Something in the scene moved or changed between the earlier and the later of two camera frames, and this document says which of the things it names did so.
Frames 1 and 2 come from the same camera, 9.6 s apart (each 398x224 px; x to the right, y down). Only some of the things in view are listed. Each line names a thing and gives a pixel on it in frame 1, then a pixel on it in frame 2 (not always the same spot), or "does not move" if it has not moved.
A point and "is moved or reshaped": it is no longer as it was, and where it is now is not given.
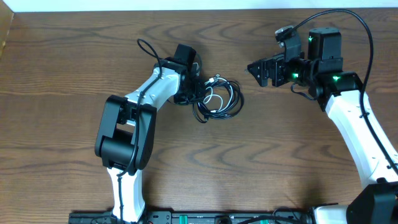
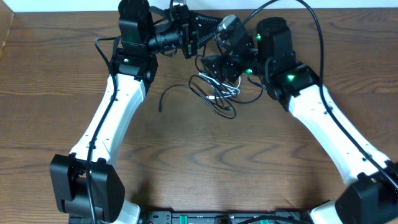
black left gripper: x=201 y=93 → x=189 y=21
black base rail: x=200 y=216 does not move
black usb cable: x=202 y=114 → x=222 y=93
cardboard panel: x=6 y=18 does not move
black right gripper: x=277 y=63 → x=227 y=61
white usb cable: x=211 y=79 is moved or reshaped
